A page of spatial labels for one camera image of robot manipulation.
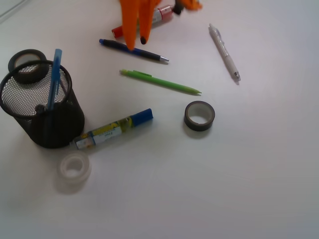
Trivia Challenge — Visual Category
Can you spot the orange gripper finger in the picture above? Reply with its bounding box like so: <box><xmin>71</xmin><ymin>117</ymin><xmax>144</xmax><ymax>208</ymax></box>
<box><xmin>139</xmin><ymin>0</ymin><xmax>160</xmax><ymax>45</ymax></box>
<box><xmin>120</xmin><ymin>0</ymin><xmax>140</xmax><ymax>51</ymax></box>

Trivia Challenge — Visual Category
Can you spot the dark blue ballpoint pen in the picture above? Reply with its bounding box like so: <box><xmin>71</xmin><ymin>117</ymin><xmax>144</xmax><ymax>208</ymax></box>
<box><xmin>99</xmin><ymin>39</ymin><xmax>169</xmax><ymax>62</ymax></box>

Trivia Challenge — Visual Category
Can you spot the green mechanical pencil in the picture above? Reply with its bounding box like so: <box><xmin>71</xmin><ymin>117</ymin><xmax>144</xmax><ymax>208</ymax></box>
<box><xmin>120</xmin><ymin>69</ymin><xmax>202</xmax><ymax>95</ymax></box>

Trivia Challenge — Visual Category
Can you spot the white pen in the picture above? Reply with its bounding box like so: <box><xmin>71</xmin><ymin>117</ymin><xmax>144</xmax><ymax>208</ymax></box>
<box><xmin>208</xmin><ymin>23</ymin><xmax>241</xmax><ymax>85</ymax></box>

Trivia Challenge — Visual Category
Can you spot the light blue pen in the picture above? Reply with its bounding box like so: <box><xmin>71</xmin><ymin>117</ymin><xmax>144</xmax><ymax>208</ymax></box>
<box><xmin>47</xmin><ymin>49</ymin><xmax>62</xmax><ymax>111</ymax></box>

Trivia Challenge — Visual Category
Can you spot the silver pen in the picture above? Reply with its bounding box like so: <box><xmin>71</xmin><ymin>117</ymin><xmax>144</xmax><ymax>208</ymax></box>
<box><xmin>35</xmin><ymin>104</ymin><xmax>46</xmax><ymax>115</ymax></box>

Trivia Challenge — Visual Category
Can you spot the dark tape roll behind holder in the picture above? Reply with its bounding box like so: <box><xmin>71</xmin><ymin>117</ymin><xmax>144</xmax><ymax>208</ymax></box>
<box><xmin>8</xmin><ymin>49</ymin><xmax>49</xmax><ymax>84</ymax></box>

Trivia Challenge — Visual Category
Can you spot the black mesh pen holder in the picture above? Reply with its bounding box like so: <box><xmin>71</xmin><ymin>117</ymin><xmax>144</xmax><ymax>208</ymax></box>
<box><xmin>0</xmin><ymin>60</ymin><xmax>85</xmax><ymax>149</ymax></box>

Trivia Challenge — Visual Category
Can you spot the red cap marker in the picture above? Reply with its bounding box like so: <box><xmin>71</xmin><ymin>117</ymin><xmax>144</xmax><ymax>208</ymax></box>
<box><xmin>112</xmin><ymin>5</ymin><xmax>174</xmax><ymax>38</ymax></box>

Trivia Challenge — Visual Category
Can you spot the dark brown tape roll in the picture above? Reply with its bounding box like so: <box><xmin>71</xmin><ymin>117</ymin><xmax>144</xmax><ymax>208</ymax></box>
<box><xmin>184</xmin><ymin>101</ymin><xmax>215</xmax><ymax>132</ymax></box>

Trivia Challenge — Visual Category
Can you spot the blue cap marker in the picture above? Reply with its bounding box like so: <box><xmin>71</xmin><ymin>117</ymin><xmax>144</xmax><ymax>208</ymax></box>
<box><xmin>70</xmin><ymin>109</ymin><xmax>154</xmax><ymax>150</ymax></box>

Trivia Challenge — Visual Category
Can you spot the clear tape roll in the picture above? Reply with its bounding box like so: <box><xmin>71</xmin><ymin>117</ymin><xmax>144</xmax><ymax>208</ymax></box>
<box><xmin>57</xmin><ymin>151</ymin><xmax>91</xmax><ymax>185</ymax></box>

